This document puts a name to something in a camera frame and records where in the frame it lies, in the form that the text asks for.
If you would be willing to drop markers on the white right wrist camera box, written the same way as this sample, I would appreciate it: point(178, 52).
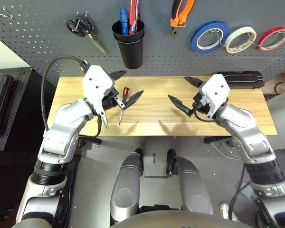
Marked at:
point(216, 92)

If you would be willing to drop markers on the grey metal pegboard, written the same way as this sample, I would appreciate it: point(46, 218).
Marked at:
point(50, 47)

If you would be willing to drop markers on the grey robot torso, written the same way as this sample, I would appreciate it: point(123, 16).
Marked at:
point(175, 221)

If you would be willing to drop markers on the silver robot leg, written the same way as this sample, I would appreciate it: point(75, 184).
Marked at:
point(192, 187)
point(126, 190)

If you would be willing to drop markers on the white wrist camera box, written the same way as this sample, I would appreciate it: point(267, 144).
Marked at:
point(216, 92)
point(97, 83)

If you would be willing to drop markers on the silver left robot leg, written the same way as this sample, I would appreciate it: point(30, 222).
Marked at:
point(126, 190)

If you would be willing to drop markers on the black tool case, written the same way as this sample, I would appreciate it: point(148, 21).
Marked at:
point(247, 79)

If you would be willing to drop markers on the silver right robot leg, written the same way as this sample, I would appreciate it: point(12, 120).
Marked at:
point(192, 187)

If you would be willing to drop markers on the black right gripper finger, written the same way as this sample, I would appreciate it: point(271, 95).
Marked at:
point(194, 81)
point(181, 106)

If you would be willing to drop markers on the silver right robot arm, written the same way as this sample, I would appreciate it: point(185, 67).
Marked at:
point(249, 135)

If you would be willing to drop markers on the orange black pliers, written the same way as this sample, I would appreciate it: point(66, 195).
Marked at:
point(185, 12)

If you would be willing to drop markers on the orange black screwdriver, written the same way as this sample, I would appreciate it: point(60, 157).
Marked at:
point(126, 91)

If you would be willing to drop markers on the long black floor tape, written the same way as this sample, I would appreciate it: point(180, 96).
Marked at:
point(156, 176)

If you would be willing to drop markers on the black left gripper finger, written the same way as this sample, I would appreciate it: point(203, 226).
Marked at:
point(133, 99)
point(118, 74)

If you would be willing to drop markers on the white bystander shoe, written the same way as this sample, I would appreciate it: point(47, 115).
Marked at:
point(228, 211)

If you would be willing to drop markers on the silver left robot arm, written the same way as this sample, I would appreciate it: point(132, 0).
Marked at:
point(61, 133)

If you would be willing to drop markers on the silver double-prong peg hook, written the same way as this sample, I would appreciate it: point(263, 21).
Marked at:
point(2, 15)
point(250, 38)
point(218, 38)
point(82, 14)

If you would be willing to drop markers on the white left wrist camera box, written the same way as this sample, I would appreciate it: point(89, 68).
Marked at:
point(97, 83)

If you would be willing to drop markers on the black plastic cup holder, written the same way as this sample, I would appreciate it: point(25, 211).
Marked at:
point(131, 52)

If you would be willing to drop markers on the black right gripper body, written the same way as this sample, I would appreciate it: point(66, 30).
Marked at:
point(202, 104)

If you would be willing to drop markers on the black table leg bracket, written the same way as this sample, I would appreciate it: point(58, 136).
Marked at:
point(92, 140)
point(216, 139)

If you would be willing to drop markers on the blue tape roll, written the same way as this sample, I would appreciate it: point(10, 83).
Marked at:
point(194, 40)

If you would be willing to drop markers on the red tape roll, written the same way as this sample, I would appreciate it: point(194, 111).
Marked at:
point(261, 43)

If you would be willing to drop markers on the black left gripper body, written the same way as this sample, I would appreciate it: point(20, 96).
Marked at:
point(109, 101)

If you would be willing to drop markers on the black robot foot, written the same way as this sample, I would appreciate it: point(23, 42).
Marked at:
point(170, 161)
point(139, 161)

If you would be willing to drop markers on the white tape roll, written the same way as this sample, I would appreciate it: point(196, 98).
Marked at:
point(228, 44)

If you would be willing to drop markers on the black equipment case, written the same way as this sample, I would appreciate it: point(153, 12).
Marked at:
point(4, 99)

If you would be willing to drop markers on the black right robot foot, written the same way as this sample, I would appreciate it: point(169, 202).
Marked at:
point(170, 161)

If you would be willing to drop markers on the black left robot foot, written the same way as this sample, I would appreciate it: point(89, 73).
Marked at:
point(139, 161)

